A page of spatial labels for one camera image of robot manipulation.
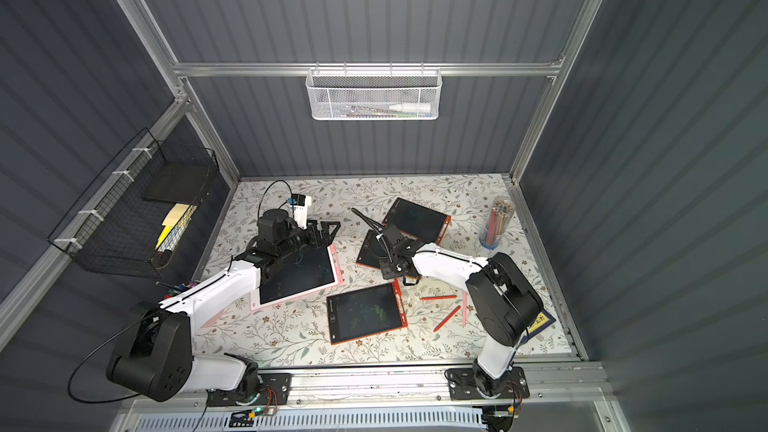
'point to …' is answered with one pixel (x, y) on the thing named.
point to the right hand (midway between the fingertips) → (393, 266)
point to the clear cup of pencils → (503, 209)
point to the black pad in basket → (180, 181)
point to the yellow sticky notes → (177, 210)
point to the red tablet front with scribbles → (365, 312)
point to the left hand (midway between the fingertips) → (332, 225)
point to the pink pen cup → (193, 284)
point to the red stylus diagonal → (447, 318)
